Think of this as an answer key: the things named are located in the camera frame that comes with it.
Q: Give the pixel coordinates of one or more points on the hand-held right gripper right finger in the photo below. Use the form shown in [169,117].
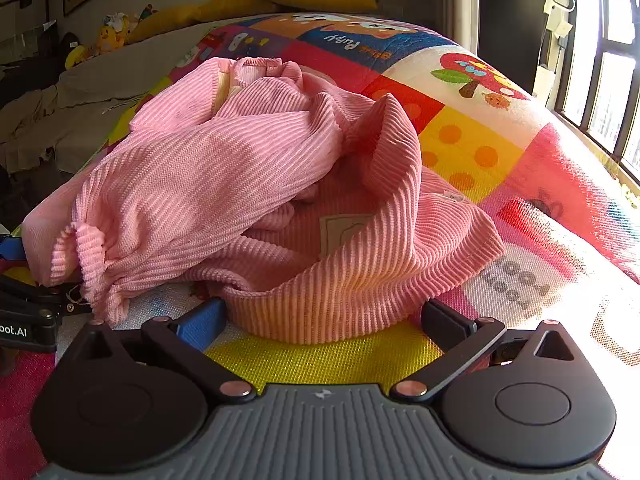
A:
[442,325]

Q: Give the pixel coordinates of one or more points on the yellow banana plush toy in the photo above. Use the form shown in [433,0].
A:
[76,56]

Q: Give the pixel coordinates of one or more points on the dark shelf unit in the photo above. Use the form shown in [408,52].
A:
[25,25]

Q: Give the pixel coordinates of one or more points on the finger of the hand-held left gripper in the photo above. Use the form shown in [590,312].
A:
[35,299]
[11,249]

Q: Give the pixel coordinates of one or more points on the black window grille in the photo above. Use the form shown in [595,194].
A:
[565,75]

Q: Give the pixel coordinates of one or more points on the colourful printed blanket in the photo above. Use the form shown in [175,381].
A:
[475,150]

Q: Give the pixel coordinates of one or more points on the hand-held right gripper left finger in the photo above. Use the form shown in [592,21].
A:
[202,325]

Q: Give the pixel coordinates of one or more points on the beige bed sheet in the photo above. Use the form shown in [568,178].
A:
[100,80]

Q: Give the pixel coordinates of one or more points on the beige curtain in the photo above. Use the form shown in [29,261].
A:
[462,0]

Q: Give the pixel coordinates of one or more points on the small colourful plush toy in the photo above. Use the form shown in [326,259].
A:
[145,14]

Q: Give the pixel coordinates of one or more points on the yellow chick plush toy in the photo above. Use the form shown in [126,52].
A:
[109,37]

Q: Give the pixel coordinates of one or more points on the pink ribbed top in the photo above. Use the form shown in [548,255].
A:
[200,160]

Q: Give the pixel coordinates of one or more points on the black panel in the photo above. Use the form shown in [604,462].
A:
[510,20]

